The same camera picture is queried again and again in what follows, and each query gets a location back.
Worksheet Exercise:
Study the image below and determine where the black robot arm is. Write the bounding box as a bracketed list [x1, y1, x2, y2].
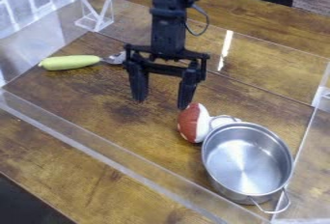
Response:
[124, 0, 210, 110]

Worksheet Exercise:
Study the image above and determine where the silver metal pot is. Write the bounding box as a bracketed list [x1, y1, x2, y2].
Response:
[202, 115, 294, 214]

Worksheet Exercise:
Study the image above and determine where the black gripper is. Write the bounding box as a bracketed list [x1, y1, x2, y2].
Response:
[124, 43, 210, 110]

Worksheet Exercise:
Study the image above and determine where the clear acrylic triangle bracket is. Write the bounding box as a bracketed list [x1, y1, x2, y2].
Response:
[75, 0, 115, 32]

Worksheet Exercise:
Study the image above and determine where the red white plush mushroom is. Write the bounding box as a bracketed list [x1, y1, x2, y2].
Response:
[178, 102, 239, 143]

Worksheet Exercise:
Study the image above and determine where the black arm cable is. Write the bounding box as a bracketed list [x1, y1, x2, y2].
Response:
[184, 4, 211, 38]

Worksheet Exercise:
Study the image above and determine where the green handled metal spoon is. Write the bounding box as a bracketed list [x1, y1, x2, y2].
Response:
[39, 51, 125, 70]

